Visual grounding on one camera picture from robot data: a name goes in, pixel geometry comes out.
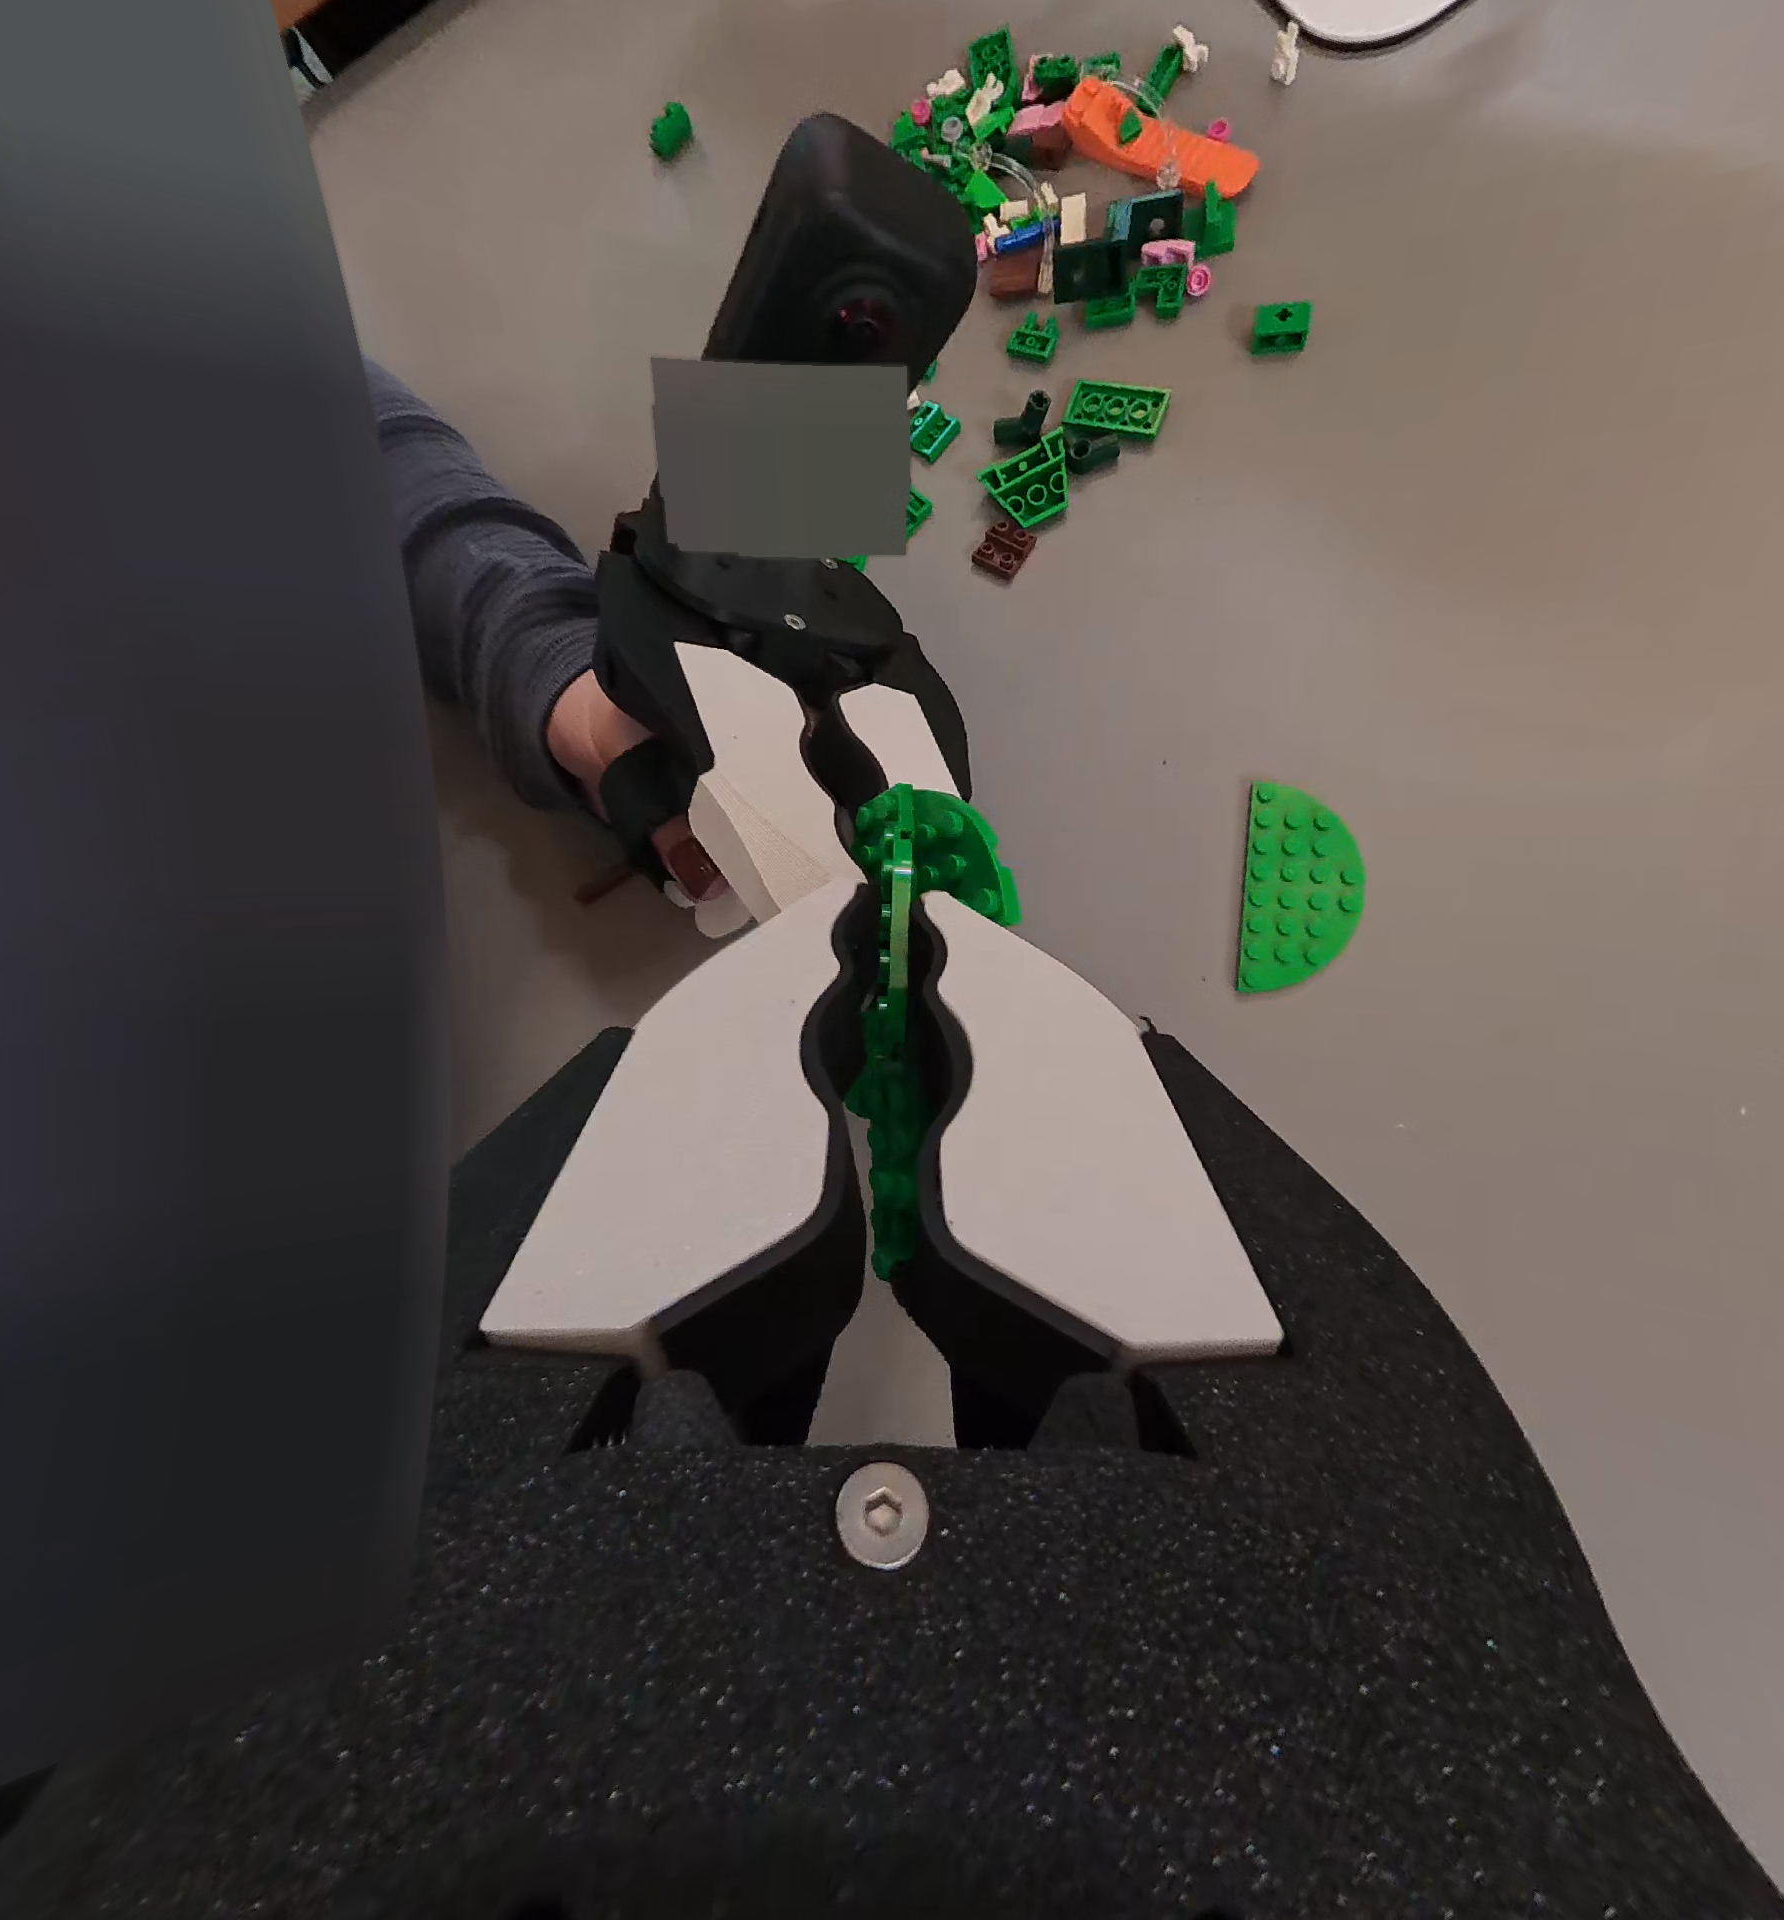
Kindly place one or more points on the green half-round lego plate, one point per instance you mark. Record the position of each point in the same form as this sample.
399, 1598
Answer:
1298, 884

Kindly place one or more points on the small green lego piece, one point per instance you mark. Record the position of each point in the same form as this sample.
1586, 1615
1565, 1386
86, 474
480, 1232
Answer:
671, 132

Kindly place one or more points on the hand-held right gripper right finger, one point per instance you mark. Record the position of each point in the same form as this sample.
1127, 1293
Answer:
1103, 1170

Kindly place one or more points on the person's left hand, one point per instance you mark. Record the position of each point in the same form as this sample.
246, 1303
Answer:
592, 743

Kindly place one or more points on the green lego plate assembly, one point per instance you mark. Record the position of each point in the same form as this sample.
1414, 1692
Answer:
952, 855

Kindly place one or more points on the person's left forearm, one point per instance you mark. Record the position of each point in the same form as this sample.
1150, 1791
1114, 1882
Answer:
488, 569

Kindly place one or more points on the white document stand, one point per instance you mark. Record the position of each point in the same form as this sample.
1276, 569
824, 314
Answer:
1358, 18

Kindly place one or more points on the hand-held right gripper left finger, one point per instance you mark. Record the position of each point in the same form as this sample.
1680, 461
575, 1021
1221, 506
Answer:
683, 1156

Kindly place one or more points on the pile of loose lego pieces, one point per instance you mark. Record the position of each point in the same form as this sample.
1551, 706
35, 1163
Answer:
1116, 407

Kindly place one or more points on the orange brick separator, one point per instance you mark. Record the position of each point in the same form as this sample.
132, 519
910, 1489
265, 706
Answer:
1162, 142

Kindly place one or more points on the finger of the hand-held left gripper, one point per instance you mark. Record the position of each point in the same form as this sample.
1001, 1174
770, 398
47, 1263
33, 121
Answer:
912, 739
758, 765

